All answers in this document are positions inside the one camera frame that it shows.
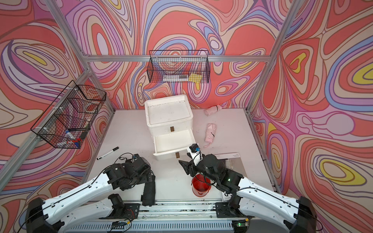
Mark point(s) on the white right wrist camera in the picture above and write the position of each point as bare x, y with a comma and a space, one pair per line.
195, 153

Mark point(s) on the white LOVER book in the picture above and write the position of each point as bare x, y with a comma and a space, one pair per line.
228, 159

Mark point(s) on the white drawer cabinet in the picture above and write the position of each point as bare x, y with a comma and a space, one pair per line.
163, 113

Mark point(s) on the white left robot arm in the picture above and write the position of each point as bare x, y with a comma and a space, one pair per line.
93, 199

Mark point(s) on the black wire basket left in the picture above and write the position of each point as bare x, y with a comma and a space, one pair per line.
69, 121

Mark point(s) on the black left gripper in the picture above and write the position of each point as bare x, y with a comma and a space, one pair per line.
147, 175

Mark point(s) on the black umbrella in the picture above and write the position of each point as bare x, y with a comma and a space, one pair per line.
148, 197

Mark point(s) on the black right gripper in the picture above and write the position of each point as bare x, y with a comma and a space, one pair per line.
188, 167

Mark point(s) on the red metal bucket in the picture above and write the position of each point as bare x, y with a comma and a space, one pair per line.
201, 185

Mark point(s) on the yellow item in basket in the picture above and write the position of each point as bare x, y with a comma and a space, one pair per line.
195, 78

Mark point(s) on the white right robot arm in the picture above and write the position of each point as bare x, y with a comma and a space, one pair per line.
249, 199

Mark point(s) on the black wire basket back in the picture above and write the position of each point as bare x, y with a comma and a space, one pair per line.
175, 66

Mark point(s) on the black wire basket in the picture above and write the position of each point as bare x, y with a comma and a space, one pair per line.
69, 121
175, 66

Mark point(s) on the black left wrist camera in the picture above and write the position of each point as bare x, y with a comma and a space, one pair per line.
134, 158

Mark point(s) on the white drawer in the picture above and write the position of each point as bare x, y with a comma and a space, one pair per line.
169, 145

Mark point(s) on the black white marker pen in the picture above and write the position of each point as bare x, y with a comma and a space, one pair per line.
108, 153

